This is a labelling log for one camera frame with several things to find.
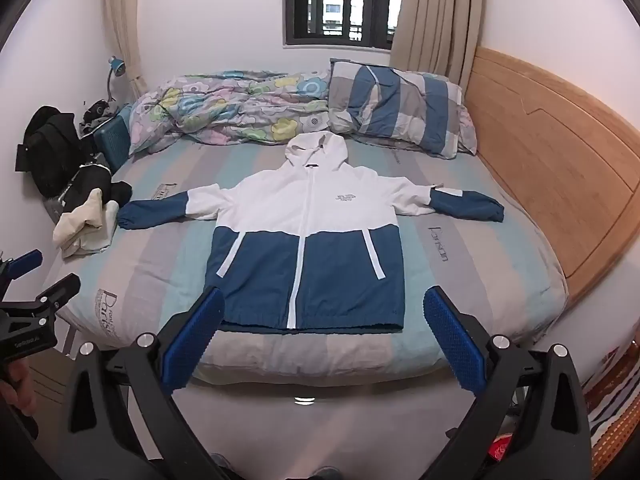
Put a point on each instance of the cream cloth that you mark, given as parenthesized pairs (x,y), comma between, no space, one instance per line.
(82,225)

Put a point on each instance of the wide beige curtain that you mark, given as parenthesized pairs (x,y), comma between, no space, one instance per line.
(440,15)

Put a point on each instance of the black clothes pile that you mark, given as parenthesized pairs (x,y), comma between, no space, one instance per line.
(50,150)

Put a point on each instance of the white and blue hooded jacket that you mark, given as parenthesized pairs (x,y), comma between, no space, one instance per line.
(310,240)

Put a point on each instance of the black garment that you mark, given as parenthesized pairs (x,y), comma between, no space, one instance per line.
(119,192)

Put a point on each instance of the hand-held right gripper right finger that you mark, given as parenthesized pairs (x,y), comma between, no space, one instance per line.
(452,340)

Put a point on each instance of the dark framed window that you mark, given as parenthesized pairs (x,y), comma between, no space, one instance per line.
(345,0)

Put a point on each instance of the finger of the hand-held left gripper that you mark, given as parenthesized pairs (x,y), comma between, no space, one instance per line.
(55,294)
(25,262)

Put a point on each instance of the wooden headboard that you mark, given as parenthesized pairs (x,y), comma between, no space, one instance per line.
(565,160)

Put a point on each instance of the narrow beige curtain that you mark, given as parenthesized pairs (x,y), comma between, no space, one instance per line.
(125,20)

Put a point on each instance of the floral duvet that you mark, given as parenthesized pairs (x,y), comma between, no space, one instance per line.
(225,105)

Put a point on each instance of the small black gadget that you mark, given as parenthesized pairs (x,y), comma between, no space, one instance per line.
(96,110)

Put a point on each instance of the person's left hand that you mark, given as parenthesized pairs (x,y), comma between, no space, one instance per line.
(20,385)

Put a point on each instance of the bed with striped sheet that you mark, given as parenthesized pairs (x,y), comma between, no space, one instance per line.
(450,280)

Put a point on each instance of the blue desk lamp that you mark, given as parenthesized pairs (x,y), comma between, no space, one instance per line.
(116,66)

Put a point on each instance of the red packet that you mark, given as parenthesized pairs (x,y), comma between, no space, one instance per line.
(500,449)

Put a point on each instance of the striped rug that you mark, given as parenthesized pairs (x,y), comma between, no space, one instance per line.
(615,410)

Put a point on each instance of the blue grey checked pillow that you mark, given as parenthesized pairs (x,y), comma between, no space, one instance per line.
(400,105)

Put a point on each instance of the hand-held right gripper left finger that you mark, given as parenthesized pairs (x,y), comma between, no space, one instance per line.
(195,340)

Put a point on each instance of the teal suitcase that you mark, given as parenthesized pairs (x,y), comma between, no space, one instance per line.
(114,142)

